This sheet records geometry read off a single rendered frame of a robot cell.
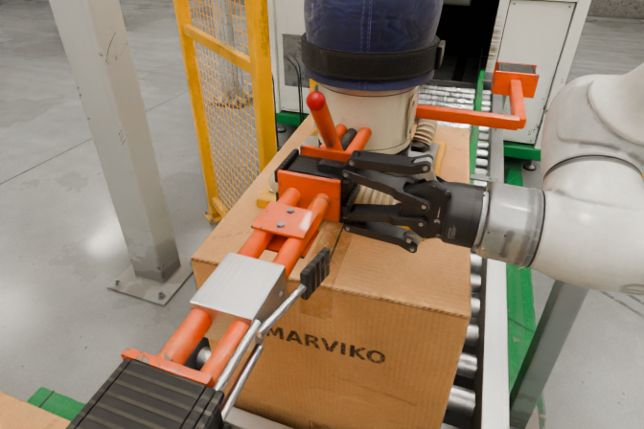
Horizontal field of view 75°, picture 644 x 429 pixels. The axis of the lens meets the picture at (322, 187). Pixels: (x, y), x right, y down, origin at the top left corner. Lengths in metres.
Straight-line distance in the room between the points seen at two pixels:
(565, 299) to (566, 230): 0.75
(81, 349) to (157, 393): 1.61
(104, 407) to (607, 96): 0.55
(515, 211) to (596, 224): 0.07
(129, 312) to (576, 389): 1.71
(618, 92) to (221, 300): 0.47
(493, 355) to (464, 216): 0.57
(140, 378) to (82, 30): 1.35
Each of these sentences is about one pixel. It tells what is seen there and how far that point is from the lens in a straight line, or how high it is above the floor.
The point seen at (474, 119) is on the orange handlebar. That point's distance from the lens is 0.79.
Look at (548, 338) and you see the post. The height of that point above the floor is 0.43.
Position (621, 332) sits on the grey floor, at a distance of 2.12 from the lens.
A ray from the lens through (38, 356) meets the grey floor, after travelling 2.00.
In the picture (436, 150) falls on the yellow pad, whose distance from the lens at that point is 0.90.
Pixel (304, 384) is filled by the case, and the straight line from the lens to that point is 0.78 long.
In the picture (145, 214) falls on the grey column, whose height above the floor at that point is 0.39.
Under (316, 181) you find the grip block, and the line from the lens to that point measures 0.51.
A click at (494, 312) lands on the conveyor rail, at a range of 1.11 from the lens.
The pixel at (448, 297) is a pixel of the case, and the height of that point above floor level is 0.95.
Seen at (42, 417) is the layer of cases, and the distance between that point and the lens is 1.09.
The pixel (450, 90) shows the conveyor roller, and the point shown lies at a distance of 2.67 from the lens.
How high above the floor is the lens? 1.37
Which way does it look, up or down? 32 degrees down
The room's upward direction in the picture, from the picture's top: straight up
